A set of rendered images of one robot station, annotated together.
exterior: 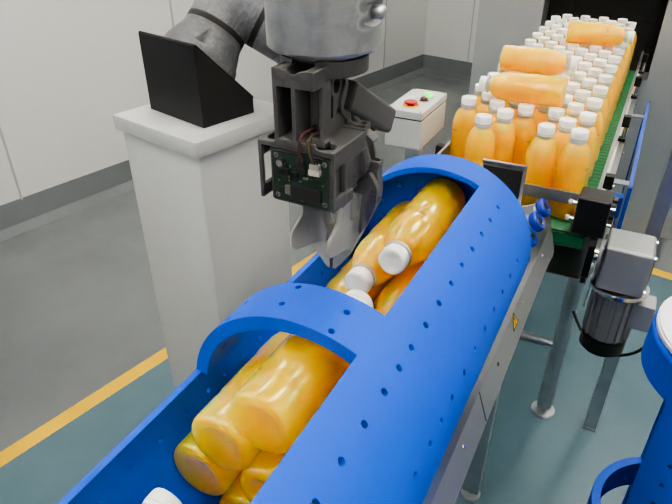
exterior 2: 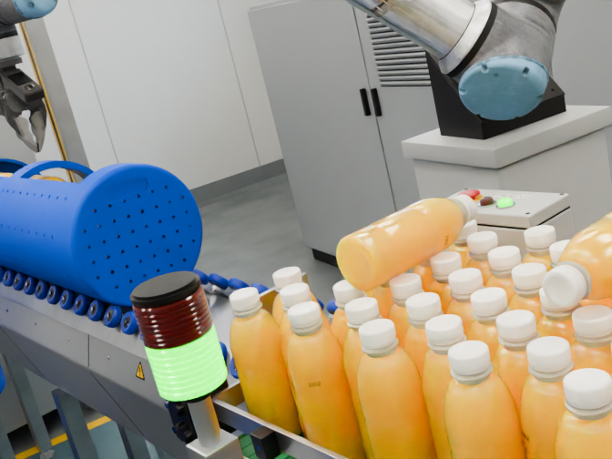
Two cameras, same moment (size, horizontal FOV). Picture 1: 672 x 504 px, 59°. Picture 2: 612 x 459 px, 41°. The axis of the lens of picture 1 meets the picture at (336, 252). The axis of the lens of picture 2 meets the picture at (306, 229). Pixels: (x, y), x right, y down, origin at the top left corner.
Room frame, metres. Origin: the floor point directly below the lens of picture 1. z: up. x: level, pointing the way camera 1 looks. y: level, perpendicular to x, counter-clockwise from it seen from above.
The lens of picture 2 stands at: (1.85, -1.43, 1.47)
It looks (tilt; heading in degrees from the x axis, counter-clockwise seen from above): 16 degrees down; 117
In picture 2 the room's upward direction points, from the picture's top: 14 degrees counter-clockwise
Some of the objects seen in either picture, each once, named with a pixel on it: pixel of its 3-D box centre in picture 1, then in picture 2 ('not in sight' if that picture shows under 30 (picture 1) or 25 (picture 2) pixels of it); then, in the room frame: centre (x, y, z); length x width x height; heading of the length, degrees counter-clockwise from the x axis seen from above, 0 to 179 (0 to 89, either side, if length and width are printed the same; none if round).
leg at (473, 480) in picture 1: (483, 422); not in sight; (1.15, -0.41, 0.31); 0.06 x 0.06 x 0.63; 63
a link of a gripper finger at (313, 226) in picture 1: (309, 230); (35, 130); (0.49, 0.03, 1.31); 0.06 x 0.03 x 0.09; 153
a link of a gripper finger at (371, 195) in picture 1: (355, 186); (16, 116); (0.49, -0.02, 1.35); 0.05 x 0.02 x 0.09; 63
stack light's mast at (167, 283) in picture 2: not in sight; (188, 364); (1.42, -0.88, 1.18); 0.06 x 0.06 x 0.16
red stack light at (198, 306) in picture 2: not in sight; (173, 314); (1.42, -0.88, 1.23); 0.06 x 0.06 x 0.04
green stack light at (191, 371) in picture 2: not in sight; (187, 359); (1.42, -0.88, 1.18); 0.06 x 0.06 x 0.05
